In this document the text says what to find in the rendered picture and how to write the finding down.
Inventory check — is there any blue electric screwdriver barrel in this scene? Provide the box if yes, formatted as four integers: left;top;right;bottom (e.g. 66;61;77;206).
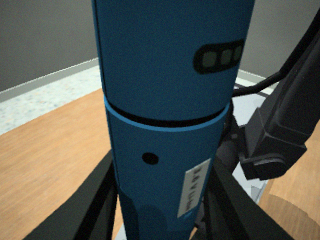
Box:
91;0;255;240

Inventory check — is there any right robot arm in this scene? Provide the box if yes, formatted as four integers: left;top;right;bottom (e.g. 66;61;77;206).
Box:
216;18;320;181

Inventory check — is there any grey l-shaped metal bracket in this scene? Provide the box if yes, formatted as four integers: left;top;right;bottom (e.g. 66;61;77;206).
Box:
115;224;127;240

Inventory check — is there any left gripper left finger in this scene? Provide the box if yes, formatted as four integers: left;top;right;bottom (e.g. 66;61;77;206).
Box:
22;149;118;240

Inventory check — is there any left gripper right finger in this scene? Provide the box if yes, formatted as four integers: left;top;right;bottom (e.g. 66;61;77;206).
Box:
203;155;295;240

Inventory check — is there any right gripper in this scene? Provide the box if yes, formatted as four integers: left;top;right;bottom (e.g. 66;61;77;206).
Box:
190;199;206;240

